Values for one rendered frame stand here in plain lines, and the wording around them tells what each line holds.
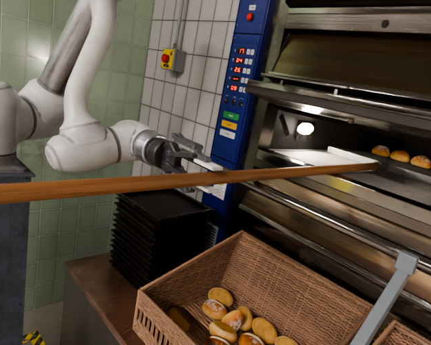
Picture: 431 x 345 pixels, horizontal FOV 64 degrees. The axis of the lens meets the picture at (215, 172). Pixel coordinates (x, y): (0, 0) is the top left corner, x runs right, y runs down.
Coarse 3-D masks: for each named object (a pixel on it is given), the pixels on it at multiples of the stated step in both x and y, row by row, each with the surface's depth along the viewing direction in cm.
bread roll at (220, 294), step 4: (216, 288) 132; (220, 288) 132; (212, 292) 131; (216, 292) 131; (220, 292) 131; (224, 292) 131; (228, 292) 131; (208, 296) 132; (212, 296) 131; (216, 296) 130; (220, 296) 130; (224, 296) 130; (228, 296) 130; (220, 300) 130; (224, 300) 129; (228, 300) 129; (232, 300) 130; (224, 304) 129; (228, 304) 129
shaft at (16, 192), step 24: (288, 168) 97; (312, 168) 105; (336, 168) 115; (360, 168) 127; (0, 192) 49; (24, 192) 52; (48, 192) 54; (72, 192) 56; (96, 192) 59; (120, 192) 63
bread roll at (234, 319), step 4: (232, 312) 116; (236, 312) 116; (240, 312) 116; (224, 316) 118; (228, 316) 116; (232, 316) 115; (236, 316) 115; (240, 316) 115; (224, 320) 117; (228, 320) 116; (232, 320) 115; (236, 320) 115; (240, 320) 115; (228, 324) 115; (232, 324) 115; (236, 324) 115; (240, 324) 115; (236, 328) 115
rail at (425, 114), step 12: (252, 84) 118; (264, 84) 114; (276, 84) 111; (312, 96) 102; (324, 96) 99; (336, 96) 96; (372, 108) 89; (384, 108) 87; (396, 108) 85; (408, 108) 83
